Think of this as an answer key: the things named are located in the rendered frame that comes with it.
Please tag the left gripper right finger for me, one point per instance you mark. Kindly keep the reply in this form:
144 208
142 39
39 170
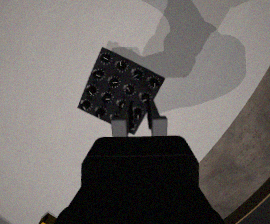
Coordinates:
157 123

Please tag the black knob box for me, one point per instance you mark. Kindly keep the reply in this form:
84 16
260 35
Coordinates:
110 87

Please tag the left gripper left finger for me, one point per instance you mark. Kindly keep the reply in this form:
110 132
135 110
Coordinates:
122 124

